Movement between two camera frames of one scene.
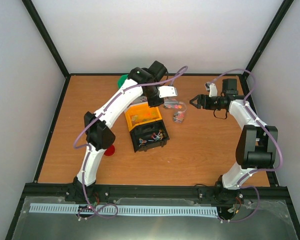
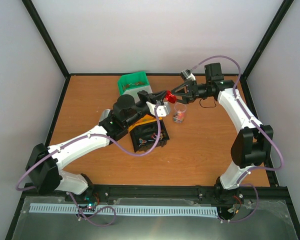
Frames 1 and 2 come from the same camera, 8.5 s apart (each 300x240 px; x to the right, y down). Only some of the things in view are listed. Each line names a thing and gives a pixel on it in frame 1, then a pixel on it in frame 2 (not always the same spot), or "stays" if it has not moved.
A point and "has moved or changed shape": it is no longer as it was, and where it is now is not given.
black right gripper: (200, 101) to (189, 85)
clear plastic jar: (178, 116) stays
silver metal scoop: (172, 102) has moved or changed shape
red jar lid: (110, 151) to (170, 97)
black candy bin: (148, 136) stays
